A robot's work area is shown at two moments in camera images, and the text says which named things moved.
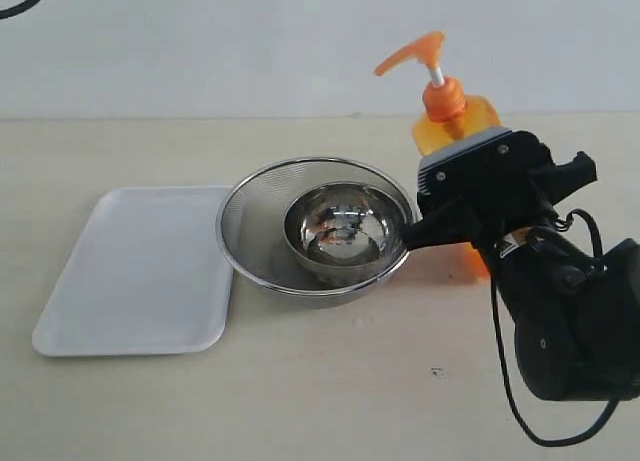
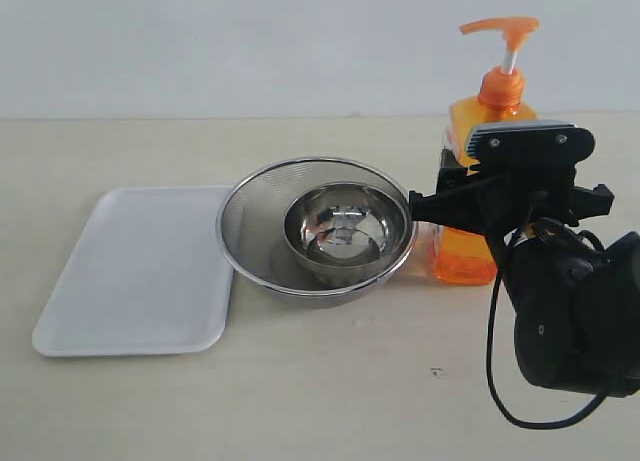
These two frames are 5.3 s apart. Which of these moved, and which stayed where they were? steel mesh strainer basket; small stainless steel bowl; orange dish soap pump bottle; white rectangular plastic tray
Moved: orange dish soap pump bottle
Stayed: steel mesh strainer basket; white rectangular plastic tray; small stainless steel bowl
